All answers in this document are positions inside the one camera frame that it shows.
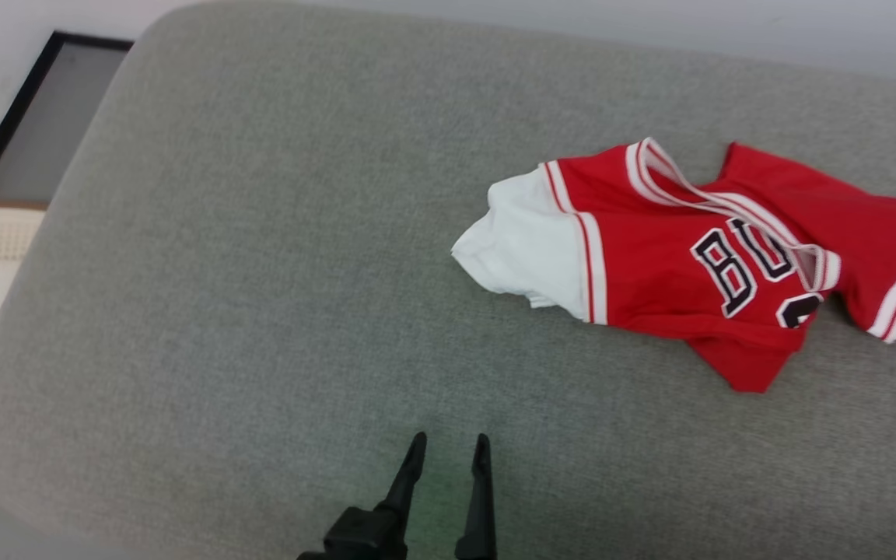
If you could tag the black framed grey panel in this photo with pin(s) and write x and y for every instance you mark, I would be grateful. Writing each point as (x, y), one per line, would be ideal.
(59, 117)

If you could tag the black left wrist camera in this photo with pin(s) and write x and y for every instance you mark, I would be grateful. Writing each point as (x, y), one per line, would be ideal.
(362, 537)

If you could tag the grey-green fabric sofa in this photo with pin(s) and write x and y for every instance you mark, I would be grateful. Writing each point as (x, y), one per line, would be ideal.
(261, 272)

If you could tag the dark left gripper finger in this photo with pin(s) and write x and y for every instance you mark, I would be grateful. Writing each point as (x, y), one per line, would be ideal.
(405, 482)
(481, 505)

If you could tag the red and white jersey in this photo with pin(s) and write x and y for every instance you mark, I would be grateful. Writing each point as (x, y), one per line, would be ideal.
(650, 257)

